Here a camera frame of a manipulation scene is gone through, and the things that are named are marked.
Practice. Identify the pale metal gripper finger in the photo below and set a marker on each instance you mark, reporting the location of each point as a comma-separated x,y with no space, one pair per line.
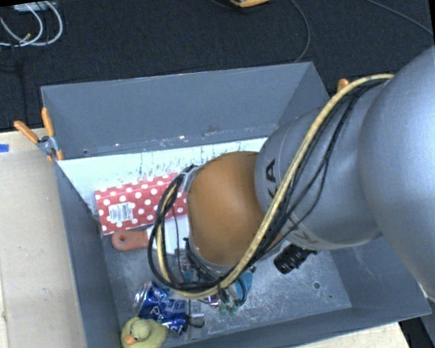
197,317
193,326

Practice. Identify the crushed blue drink can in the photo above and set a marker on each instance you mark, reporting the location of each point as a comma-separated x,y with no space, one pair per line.
158,305

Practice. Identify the yellow rubber duck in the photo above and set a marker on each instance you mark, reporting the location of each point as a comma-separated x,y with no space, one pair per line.
142,336

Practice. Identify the red white-dotted box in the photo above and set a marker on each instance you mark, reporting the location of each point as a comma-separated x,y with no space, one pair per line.
140,199

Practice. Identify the pale cardboard board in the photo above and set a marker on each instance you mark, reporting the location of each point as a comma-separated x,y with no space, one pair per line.
31,257

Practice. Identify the grey metal bin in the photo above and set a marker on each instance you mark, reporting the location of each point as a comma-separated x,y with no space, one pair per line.
175,106

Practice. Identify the black cylinder on white bracket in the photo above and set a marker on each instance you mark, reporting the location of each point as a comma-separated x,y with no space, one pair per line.
291,258

